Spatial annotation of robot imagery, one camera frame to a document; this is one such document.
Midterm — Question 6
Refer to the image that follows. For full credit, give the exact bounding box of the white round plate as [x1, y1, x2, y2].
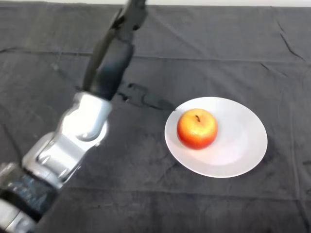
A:
[164, 97, 268, 179]

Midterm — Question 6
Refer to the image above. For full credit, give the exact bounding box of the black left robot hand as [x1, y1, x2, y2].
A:
[82, 0, 148, 101]

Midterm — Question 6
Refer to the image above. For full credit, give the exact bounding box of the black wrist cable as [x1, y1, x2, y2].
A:
[0, 125, 25, 168]

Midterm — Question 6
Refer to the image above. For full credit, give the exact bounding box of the red yellow apple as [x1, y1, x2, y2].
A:
[177, 108, 218, 150]

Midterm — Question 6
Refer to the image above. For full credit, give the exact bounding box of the black table cloth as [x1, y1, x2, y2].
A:
[0, 3, 311, 233]

